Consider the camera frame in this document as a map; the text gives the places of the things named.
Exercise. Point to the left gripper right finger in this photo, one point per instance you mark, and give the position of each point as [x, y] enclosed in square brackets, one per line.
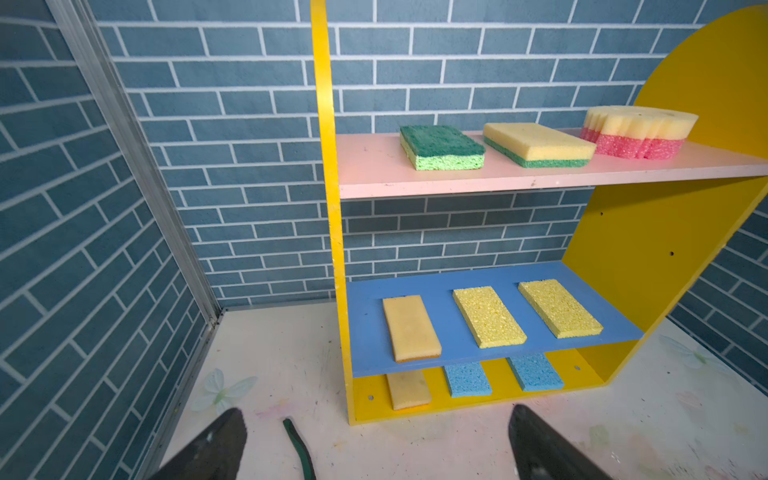
[540, 452]

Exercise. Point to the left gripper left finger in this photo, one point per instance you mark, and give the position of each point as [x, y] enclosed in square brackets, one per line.
[216, 453]

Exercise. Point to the blue sponge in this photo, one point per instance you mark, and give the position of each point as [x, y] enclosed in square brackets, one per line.
[467, 380]
[535, 373]

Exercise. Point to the bright yellow sponge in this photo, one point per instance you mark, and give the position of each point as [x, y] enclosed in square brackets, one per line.
[490, 322]
[560, 311]

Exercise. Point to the pale yellow orange-backed sponge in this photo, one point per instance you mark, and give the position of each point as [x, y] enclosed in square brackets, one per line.
[408, 389]

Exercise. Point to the green scouring pad sponge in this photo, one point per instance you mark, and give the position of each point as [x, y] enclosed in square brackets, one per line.
[440, 148]

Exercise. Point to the yellow smiley face sponge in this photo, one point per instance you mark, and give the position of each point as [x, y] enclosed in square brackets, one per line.
[636, 132]

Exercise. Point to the yellow shelf with coloured boards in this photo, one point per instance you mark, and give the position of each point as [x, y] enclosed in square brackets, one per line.
[469, 63]

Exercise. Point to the green handled cutting pliers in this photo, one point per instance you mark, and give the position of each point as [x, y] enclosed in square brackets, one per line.
[300, 447]

